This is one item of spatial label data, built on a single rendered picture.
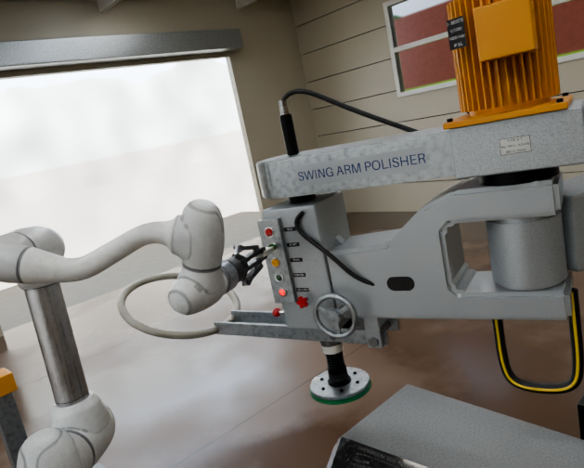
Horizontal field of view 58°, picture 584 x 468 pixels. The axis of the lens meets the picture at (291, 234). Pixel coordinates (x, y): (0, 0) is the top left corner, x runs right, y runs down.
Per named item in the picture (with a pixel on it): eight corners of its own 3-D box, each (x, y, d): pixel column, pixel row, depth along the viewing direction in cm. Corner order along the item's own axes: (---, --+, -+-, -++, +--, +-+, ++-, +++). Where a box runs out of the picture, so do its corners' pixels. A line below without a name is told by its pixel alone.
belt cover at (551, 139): (591, 161, 143) (585, 97, 139) (590, 178, 122) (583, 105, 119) (288, 199, 192) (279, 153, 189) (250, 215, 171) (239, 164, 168)
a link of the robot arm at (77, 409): (50, 482, 161) (84, 442, 183) (100, 475, 159) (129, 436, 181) (-20, 237, 150) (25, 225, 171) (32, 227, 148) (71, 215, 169)
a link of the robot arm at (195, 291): (229, 304, 144) (232, 260, 139) (193, 328, 131) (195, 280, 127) (198, 292, 149) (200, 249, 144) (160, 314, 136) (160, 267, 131)
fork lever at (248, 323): (403, 324, 181) (401, 311, 180) (383, 350, 165) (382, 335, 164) (239, 318, 216) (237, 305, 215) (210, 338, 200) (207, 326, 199)
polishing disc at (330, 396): (380, 374, 192) (379, 366, 192) (357, 408, 174) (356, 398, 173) (326, 370, 204) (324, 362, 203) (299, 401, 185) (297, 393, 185)
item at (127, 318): (262, 304, 227) (263, 297, 226) (188, 357, 187) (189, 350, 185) (174, 266, 247) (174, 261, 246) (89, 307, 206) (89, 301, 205)
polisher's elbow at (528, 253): (530, 264, 159) (523, 200, 155) (585, 277, 141) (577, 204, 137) (478, 281, 153) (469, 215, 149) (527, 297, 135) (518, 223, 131)
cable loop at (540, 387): (589, 393, 149) (577, 287, 143) (588, 399, 146) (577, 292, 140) (501, 386, 161) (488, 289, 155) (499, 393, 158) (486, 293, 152)
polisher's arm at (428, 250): (577, 327, 154) (561, 160, 144) (575, 365, 135) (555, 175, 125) (347, 323, 192) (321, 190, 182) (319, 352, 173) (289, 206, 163)
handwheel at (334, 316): (371, 327, 168) (363, 282, 165) (359, 341, 159) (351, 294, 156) (330, 326, 175) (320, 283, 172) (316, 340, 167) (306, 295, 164)
